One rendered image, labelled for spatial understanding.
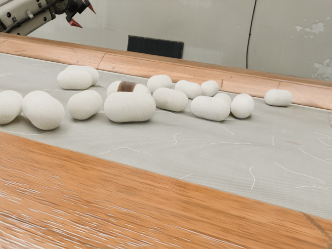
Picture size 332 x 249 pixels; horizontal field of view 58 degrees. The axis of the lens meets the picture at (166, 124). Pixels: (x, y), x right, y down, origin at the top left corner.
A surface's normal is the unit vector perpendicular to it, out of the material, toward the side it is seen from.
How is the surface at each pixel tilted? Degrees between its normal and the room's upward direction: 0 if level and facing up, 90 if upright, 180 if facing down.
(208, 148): 0
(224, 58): 90
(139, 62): 45
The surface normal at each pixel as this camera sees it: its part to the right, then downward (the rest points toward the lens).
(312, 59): -0.26, 0.26
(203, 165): 0.11, -0.95
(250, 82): -0.15, -0.50
